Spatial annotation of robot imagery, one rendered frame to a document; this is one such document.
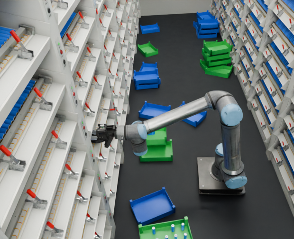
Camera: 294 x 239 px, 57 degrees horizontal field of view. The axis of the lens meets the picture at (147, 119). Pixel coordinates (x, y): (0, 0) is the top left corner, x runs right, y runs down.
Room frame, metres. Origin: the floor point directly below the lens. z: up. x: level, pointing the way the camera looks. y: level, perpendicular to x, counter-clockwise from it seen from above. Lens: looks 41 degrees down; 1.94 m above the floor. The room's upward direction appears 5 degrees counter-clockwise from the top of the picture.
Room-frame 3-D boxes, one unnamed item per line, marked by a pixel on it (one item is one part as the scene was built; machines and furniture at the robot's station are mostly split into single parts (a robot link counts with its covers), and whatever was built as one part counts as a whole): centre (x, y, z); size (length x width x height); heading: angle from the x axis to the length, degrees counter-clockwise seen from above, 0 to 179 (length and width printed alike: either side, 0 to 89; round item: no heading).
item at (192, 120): (2.21, -0.46, 0.04); 0.30 x 0.20 x 0.08; 46
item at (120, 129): (1.17, 0.16, 0.84); 0.10 x 0.05 x 0.09; 175
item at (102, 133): (1.18, 0.24, 0.84); 0.12 x 0.08 x 0.09; 85
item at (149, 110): (2.30, -0.09, 0.04); 0.30 x 0.20 x 0.08; 65
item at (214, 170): (1.36, -0.58, 0.18); 0.19 x 0.19 x 0.10
